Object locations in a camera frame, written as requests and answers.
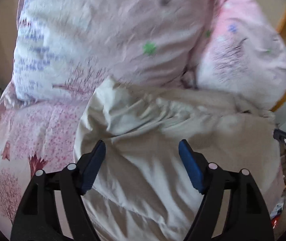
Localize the beige puffer jacket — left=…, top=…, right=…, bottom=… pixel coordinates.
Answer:
left=74, top=78, right=284, bottom=240

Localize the pink floral bed sheet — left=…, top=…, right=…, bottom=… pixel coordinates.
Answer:
left=0, top=83, right=87, bottom=238

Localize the right floral pillow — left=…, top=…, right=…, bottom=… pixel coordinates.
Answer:
left=185, top=0, right=286, bottom=110

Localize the floral pillow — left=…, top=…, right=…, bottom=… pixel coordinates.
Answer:
left=12, top=0, right=215, bottom=102
left=185, top=0, right=286, bottom=110

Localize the left floral pillow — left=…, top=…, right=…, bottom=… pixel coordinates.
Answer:
left=12, top=0, right=215, bottom=102

